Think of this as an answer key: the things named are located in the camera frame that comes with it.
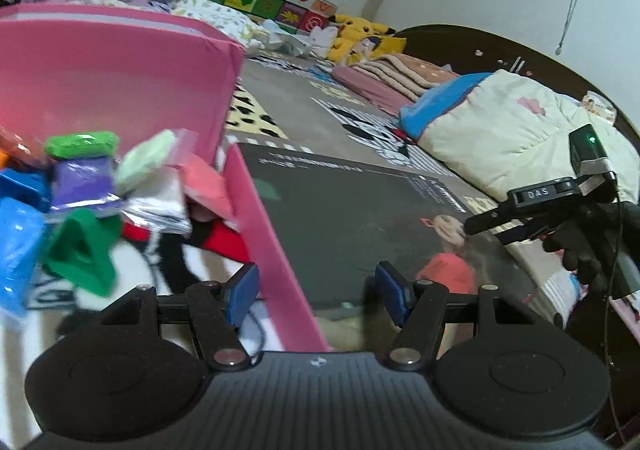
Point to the royal blue clay bag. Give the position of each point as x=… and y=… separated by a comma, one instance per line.
x=29, y=187

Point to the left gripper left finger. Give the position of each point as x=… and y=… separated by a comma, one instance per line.
x=216, y=311

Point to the Mickey Mouse brown blanket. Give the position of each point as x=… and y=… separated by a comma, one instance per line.
x=278, y=103

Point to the white leaf print blanket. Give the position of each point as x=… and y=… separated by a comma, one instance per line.
x=254, y=38

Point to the purple clay bag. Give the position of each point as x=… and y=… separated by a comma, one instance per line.
x=84, y=184

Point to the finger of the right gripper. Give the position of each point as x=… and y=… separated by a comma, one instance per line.
x=528, y=231
x=488, y=220

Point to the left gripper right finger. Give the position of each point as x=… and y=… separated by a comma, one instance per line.
x=418, y=309

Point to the coral pink clay bag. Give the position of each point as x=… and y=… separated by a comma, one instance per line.
x=202, y=184

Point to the black gloved right hand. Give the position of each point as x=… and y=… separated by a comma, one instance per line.
x=601, y=247

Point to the mint green clay bag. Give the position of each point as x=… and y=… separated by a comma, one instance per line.
x=169, y=147

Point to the cyan blue clay bag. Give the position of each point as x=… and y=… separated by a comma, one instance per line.
x=23, y=230

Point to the pink beige folded blanket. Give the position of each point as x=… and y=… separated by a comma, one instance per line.
x=392, y=81

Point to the dark green clay bag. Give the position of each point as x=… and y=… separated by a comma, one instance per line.
x=79, y=251

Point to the brown red clay bag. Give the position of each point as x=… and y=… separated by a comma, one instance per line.
x=23, y=149

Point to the bright green clay bag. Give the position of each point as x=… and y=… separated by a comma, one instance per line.
x=82, y=145

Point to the dark wooden headboard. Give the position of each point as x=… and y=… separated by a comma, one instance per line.
x=467, y=49

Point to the blue cream pillow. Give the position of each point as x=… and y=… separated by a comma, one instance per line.
x=501, y=131

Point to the pink cardboard box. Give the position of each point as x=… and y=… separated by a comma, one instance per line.
x=70, y=68

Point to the yellow Pikachu plush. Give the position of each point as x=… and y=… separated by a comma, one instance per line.
x=359, y=40

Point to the black pink box lid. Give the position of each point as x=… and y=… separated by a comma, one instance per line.
x=317, y=226

